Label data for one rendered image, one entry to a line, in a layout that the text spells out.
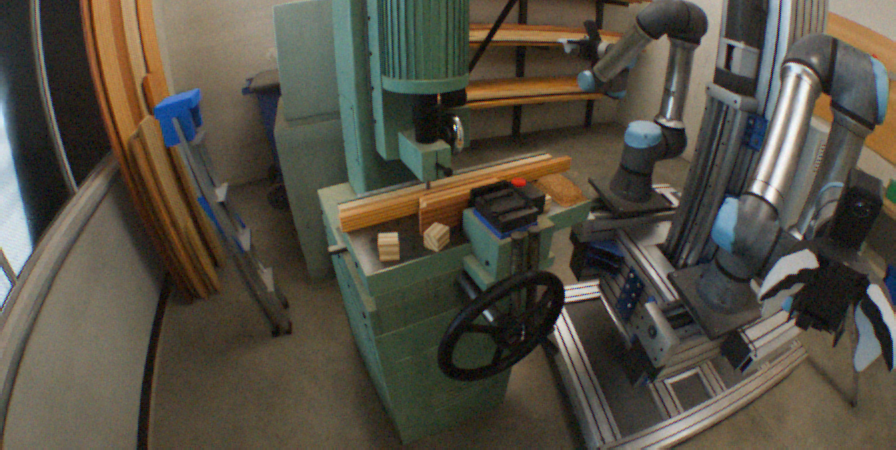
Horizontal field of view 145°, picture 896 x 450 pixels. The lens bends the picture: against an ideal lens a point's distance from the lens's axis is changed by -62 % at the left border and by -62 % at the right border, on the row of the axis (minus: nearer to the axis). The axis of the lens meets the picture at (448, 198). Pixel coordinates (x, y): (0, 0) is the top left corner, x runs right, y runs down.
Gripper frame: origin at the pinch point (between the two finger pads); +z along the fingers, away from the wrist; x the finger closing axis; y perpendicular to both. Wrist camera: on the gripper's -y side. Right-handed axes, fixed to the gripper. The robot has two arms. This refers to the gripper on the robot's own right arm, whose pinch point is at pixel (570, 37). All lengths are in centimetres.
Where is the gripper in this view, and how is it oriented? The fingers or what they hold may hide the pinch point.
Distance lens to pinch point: 162.9
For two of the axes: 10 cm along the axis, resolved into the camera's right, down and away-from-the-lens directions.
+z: -3.7, -4.8, 8.0
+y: 1.3, 8.2, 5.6
